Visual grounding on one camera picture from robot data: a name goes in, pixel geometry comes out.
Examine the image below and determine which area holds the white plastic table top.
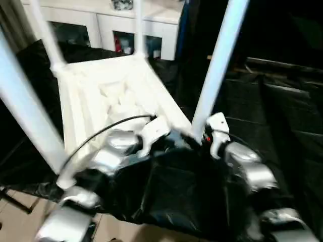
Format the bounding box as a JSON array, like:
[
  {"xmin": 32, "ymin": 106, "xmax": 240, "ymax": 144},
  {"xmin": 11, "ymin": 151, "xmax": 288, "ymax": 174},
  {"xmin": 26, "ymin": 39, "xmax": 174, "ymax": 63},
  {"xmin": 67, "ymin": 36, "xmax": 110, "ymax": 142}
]
[{"xmin": 51, "ymin": 54, "xmax": 197, "ymax": 190}]

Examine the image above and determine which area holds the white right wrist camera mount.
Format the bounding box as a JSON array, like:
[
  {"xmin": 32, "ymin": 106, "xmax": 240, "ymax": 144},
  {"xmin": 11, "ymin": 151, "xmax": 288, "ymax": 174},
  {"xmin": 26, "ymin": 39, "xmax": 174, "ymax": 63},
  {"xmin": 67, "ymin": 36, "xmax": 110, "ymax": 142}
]
[{"xmin": 204, "ymin": 111, "xmax": 231, "ymax": 160}]

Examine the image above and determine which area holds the dark blue hanging cloth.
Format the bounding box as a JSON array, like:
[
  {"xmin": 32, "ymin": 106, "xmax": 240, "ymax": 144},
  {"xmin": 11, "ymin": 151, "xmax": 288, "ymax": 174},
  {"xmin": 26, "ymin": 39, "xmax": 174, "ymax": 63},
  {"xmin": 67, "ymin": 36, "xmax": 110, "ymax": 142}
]
[{"xmin": 175, "ymin": 0, "xmax": 192, "ymax": 62}]

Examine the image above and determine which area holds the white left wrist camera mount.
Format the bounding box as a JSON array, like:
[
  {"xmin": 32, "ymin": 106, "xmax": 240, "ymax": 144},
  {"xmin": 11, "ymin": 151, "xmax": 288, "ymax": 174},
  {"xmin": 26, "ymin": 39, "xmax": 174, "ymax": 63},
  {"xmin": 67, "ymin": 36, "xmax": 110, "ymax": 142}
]
[{"xmin": 137, "ymin": 116, "xmax": 172, "ymax": 157}]

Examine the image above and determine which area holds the grey curtain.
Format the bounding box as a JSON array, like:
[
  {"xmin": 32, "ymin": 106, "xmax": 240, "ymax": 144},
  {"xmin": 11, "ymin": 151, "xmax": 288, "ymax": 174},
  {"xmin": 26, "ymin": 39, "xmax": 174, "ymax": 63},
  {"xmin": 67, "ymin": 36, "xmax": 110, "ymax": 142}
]
[{"xmin": 0, "ymin": 5, "xmax": 29, "ymax": 51}]

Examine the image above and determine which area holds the black left wrist camera cable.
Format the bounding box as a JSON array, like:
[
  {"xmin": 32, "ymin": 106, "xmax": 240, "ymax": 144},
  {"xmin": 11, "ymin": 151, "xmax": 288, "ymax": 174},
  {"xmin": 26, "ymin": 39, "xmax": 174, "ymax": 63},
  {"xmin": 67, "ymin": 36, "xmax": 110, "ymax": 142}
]
[{"xmin": 60, "ymin": 114, "xmax": 157, "ymax": 175}]

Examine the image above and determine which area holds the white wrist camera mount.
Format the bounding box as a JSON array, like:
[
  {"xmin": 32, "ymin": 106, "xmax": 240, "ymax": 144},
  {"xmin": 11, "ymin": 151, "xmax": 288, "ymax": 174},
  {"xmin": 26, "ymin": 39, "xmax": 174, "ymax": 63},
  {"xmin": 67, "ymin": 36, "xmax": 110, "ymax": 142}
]
[
  {"xmin": 137, "ymin": 116, "xmax": 172, "ymax": 157},
  {"xmin": 204, "ymin": 111, "xmax": 231, "ymax": 160}
]

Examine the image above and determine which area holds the black glossy mat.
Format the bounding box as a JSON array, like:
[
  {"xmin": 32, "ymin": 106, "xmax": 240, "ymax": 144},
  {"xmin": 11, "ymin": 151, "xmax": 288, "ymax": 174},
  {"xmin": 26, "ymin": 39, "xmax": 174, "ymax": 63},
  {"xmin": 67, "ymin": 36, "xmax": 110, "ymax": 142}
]
[{"xmin": 0, "ymin": 39, "xmax": 323, "ymax": 242}]

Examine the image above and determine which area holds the black folding stand frame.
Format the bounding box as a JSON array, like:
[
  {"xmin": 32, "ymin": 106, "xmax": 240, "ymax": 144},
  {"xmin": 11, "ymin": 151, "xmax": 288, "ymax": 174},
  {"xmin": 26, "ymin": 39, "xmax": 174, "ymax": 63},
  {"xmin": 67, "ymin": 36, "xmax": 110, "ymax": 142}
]
[{"xmin": 0, "ymin": 186, "xmax": 35, "ymax": 214}]

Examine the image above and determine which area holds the white cabinet with glass doors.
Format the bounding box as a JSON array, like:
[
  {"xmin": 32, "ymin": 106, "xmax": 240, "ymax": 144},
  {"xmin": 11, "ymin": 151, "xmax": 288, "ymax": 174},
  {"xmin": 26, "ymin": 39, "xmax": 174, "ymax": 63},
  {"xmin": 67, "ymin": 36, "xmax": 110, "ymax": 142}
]
[{"xmin": 21, "ymin": 0, "xmax": 183, "ymax": 62}]

